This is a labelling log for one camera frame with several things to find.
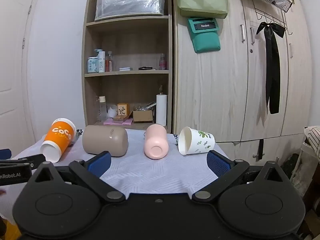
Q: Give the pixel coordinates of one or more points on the clear bottle with red liquid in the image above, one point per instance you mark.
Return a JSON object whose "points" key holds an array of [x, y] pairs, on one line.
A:
{"points": [[108, 63]]}

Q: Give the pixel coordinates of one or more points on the pink bottle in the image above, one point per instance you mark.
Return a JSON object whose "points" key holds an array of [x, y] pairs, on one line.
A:
{"points": [[162, 63]]}

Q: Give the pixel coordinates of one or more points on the light green bag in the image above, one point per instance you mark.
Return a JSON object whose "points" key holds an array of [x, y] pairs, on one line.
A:
{"points": [[202, 0]]}

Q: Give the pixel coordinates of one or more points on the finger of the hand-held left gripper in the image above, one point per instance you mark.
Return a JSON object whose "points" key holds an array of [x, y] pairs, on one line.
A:
{"points": [[35, 159], [5, 154]]}

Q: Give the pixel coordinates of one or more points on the wooden shelf unit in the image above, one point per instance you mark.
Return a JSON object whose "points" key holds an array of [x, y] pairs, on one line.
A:
{"points": [[130, 45]]}

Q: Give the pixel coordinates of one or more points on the teal pouch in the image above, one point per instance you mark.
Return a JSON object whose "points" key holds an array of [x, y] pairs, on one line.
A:
{"points": [[206, 40]]}

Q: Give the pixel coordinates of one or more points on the cream patterned cloth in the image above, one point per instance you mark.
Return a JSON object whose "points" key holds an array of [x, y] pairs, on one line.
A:
{"points": [[312, 140]]}

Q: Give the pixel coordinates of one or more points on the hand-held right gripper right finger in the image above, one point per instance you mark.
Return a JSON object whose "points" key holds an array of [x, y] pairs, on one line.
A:
{"points": [[218, 163]]}

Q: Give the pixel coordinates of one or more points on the black ribbon bow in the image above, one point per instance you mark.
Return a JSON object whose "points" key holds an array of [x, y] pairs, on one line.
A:
{"points": [[272, 55]]}

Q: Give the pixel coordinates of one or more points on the clear bottle with beige cap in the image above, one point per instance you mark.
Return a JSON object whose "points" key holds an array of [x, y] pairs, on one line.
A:
{"points": [[102, 110]]}

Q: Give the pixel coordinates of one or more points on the pink cup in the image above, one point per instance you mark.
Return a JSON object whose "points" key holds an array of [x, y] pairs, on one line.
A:
{"points": [[155, 140]]}

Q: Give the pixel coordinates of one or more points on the white table cloth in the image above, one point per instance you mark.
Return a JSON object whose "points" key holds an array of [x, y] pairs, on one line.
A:
{"points": [[150, 173]]}

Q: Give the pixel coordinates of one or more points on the white flat case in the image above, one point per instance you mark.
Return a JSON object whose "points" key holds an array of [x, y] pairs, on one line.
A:
{"points": [[125, 69]]}

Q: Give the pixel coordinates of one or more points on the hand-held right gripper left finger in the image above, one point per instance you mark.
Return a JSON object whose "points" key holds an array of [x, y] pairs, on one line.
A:
{"points": [[100, 164]]}

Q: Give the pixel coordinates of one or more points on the white paper towel roll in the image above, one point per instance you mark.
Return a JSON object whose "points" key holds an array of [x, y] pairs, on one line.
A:
{"points": [[161, 110]]}

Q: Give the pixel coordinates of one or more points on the taupe tumbler cup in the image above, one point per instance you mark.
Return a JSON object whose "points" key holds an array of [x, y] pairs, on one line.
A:
{"points": [[105, 140]]}

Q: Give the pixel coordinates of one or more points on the plastic-wrapped grey storage box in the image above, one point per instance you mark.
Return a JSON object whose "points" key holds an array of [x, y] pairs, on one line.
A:
{"points": [[130, 3]]}

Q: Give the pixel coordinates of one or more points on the wooden wardrobe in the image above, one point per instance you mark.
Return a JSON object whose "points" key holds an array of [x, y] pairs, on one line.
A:
{"points": [[212, 92]]}

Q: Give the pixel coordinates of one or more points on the small cardboard box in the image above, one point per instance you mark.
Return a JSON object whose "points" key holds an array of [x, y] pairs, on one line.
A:
{"points": [[142, 116]]}

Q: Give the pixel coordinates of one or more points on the white leaf-print paper cup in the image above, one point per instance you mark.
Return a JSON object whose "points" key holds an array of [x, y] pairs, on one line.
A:
{"points": [[200, 142]]}

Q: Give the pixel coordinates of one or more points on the pink flat box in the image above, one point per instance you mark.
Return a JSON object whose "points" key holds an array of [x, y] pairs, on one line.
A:
{"points": [[117, 122]]}

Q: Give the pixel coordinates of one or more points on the wooden floral box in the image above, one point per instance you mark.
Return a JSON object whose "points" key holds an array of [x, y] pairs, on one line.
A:
{"points": [[123, 110]]}

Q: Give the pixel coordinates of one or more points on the white tube bottle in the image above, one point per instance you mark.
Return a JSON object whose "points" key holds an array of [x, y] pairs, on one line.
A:
{"points": [[101, 62]]}

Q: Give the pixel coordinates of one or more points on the orange paper cup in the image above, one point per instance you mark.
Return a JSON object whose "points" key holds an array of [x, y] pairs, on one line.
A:
{"points": [[60, 134]]}

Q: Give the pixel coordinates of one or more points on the black flat case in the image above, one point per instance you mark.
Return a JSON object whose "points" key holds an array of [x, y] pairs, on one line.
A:
{"points": [[145, 68]]}

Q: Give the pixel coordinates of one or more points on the white small container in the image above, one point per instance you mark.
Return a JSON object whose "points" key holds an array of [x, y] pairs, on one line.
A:
{"points": [[112, 111]]}

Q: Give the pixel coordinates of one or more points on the white door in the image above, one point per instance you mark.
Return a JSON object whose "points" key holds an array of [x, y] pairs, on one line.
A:
{"points": [[12, 67]]}

